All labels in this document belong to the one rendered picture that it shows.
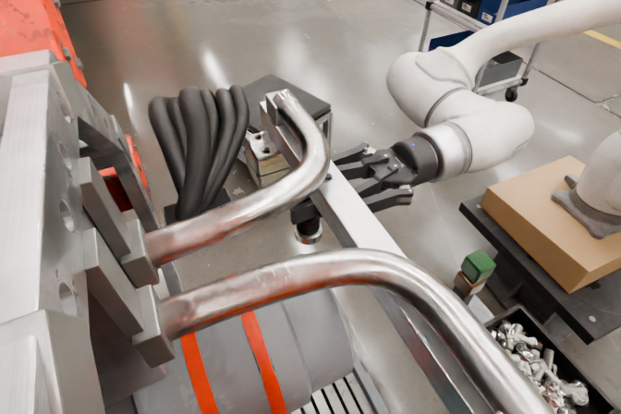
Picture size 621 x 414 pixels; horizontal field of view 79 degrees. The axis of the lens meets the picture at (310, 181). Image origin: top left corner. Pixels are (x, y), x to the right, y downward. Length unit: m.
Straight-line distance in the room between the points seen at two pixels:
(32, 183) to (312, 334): 0.25
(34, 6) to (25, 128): 0.13
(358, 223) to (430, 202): 1.43
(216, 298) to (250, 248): 1.28
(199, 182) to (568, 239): 1.06
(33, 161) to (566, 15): 0.75
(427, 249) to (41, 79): 1.45
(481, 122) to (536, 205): 0.68
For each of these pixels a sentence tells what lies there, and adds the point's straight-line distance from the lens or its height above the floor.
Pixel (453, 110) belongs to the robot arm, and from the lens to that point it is 0.67.
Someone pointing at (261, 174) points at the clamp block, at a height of 0.93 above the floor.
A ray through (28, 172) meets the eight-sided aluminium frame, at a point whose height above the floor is 1.12.
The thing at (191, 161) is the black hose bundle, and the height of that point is 1.02.
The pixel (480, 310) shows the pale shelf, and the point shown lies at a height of 0.45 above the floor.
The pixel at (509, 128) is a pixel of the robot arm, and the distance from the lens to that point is 0.68.
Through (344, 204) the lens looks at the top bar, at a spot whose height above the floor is 0.98.
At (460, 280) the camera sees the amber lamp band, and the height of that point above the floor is 0.60.
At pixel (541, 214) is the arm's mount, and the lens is 1.28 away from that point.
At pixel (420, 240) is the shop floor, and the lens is 1.59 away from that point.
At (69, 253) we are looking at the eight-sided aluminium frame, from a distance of 0.18.
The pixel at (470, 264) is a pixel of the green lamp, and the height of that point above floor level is 0.65.
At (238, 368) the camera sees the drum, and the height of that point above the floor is 0.91.
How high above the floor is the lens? 1.23
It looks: 44 degrees down
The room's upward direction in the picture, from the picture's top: straight up
